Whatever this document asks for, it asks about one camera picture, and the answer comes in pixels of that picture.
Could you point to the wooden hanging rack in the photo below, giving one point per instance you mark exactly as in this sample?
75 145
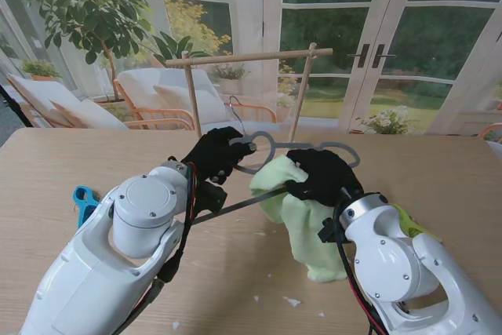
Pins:
235 59

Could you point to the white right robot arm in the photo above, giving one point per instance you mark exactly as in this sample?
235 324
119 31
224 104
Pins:
392 264

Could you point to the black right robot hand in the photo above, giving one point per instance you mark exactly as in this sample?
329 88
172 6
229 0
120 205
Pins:
329 178

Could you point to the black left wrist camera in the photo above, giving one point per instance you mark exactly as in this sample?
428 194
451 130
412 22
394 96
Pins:
213 197

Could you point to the black tripod leg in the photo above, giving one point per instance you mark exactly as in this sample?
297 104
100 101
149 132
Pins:
13 105

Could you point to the blue clothes peg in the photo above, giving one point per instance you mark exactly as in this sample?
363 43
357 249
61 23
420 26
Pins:
81 195

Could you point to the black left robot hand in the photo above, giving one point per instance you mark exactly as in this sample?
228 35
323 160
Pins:
215 150

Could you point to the light green square towel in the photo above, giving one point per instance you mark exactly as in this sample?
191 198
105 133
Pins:
310 241

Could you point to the lime green clothes peg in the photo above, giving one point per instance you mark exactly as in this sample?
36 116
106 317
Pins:
408 225

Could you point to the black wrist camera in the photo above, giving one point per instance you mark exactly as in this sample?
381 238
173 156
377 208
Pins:
213 197
327 231

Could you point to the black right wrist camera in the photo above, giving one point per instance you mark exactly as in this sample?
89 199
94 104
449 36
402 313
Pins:
327 231

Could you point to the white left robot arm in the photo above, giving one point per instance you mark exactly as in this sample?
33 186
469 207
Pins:
98 272

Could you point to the grey heart clothes hanger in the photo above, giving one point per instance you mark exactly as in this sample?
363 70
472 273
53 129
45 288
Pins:
298 143

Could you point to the printed garden room backdrop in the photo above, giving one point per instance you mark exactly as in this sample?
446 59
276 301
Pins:
333 17

